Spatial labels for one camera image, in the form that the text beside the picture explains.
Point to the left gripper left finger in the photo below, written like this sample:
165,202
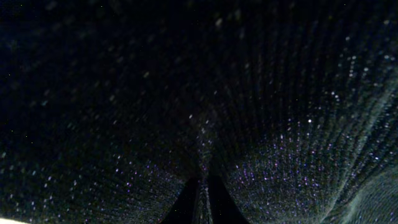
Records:
182,211

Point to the black velvet skirt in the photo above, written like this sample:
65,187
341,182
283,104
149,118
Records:
108,108

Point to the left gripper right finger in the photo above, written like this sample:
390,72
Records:
223,208

